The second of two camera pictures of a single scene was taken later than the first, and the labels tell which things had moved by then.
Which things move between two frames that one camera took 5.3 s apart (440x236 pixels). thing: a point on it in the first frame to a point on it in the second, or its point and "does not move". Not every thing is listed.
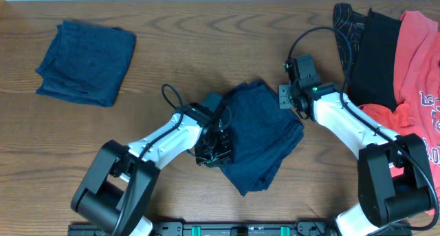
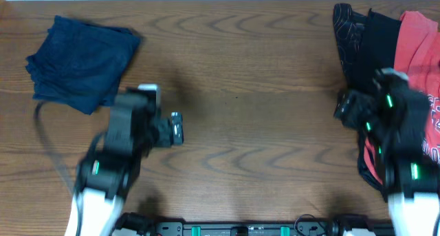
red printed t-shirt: x=416 y=118 does not move
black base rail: x=224 y=228 does not move
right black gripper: x=284 y=103 to x=361 y=105
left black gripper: x=226 y=155 to x=165 y=127
